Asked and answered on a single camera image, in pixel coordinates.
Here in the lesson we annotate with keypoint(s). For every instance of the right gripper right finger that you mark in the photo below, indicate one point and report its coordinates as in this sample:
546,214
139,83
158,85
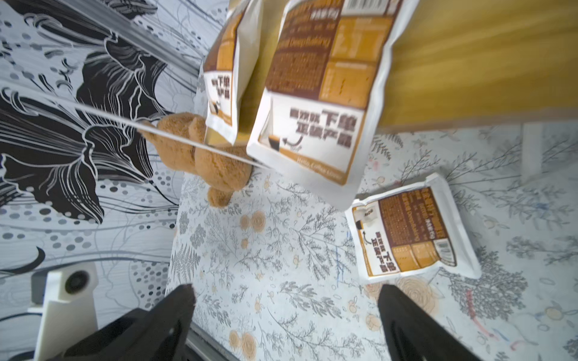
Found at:
412,334

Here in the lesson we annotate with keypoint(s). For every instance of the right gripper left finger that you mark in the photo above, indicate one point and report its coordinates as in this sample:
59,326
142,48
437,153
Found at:
158,334

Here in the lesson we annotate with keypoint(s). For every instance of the brown coffee bag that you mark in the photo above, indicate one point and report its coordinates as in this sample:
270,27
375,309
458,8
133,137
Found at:
229,66
411,230
324,93

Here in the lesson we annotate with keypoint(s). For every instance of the brown coffee bag top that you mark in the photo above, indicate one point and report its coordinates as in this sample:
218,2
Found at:
411,230

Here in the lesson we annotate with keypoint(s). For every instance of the wooden two-tier shelf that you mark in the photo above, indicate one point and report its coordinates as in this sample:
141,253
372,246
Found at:
458,62

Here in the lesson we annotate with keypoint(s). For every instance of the brown teddy bear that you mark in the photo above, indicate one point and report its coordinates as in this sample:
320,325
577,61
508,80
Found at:
222,174

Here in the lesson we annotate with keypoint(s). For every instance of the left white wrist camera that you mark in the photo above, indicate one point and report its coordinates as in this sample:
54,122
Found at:
63,296

